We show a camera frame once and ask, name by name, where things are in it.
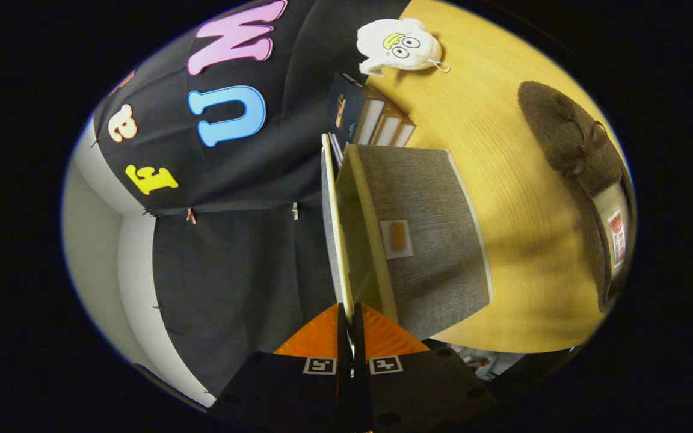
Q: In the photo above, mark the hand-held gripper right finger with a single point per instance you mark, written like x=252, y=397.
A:
x=360, y=349

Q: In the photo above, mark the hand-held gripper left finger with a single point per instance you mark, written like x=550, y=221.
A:
x=342, y=349

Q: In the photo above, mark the grey fabric storage box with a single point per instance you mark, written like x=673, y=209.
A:
x=431, y=240

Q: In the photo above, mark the brown fuzzy shoe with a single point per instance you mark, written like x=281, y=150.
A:
x=569, y=144

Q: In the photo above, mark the copper clip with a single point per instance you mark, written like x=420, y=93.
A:
x=191, y=215

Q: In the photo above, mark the brown book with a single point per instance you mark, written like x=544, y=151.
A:
x=390, y=127
x=405, y=133

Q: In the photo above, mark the black hardcover book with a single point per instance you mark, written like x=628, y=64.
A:
x=346, y=111

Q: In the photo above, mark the white plush toy with eyes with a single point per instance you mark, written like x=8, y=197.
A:
x=397, y=45

